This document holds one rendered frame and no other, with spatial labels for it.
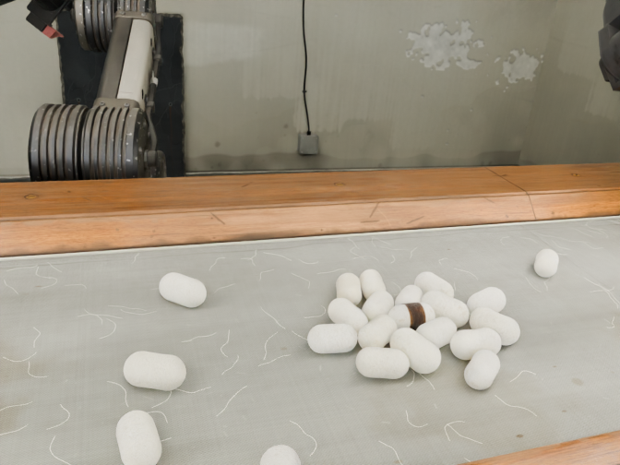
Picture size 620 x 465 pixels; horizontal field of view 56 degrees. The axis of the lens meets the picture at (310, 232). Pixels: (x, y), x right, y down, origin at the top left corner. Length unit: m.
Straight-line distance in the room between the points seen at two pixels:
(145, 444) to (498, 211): 0.46
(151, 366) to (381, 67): 2.35
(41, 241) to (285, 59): 2.04
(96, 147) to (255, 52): 1.77
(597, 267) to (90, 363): 0.45
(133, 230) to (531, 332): 0.34
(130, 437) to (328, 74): 2.32
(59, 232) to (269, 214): 0.19
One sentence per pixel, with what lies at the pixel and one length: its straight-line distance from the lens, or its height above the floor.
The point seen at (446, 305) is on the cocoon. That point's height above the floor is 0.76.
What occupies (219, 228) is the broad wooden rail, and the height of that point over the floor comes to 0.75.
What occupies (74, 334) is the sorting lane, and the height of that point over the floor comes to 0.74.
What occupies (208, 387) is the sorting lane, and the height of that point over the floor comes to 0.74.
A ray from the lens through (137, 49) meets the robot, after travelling 0.89.
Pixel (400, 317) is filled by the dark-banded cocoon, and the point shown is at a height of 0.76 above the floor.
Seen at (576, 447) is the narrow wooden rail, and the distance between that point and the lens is 0.35.
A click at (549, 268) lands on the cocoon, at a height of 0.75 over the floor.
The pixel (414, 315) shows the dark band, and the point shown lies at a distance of 0.43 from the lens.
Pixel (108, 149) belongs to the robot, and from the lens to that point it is 0.74.
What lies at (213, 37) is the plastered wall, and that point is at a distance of 2.44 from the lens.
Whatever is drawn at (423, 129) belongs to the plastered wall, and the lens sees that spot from 2.80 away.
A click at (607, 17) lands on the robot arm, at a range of 0.85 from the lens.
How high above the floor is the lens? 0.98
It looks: 25 degrees down
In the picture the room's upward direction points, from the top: 5 degrees clockwise
